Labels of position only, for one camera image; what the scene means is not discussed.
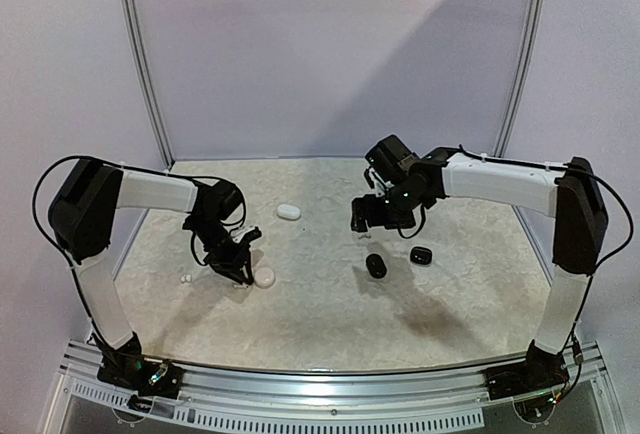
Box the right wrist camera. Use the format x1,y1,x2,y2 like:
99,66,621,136
364,167,393,197

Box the left aluminium corner post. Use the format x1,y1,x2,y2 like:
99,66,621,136
121,0,175,167

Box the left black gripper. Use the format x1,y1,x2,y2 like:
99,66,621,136
189,218,253,285

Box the aluminium corner post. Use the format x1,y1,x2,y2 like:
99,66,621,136
121,0,175,167
493,0,544,157

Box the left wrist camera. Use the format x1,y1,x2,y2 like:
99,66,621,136
229,225,262,246

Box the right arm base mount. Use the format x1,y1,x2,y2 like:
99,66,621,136
482,335,584,402

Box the pinkish white round case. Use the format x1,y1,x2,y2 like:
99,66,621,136
253,267,276,289

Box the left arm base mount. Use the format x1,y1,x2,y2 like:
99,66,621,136
93,333,185,399

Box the black charging case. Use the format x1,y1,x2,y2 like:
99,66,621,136
410,246,433,266
365,253,388,280

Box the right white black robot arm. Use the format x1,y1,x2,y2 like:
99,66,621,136
350,135,631,390

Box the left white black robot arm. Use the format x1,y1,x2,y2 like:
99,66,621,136
39,155,262,388

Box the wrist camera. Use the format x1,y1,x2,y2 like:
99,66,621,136
364,167,393,197
229,225,262,246

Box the right aluminium corner post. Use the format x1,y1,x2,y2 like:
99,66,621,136
493,0,544,157

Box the aluminium front rail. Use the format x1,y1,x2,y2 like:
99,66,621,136
44,341,627,433

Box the white oval charging case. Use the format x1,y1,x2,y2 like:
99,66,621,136
276,204,301,221

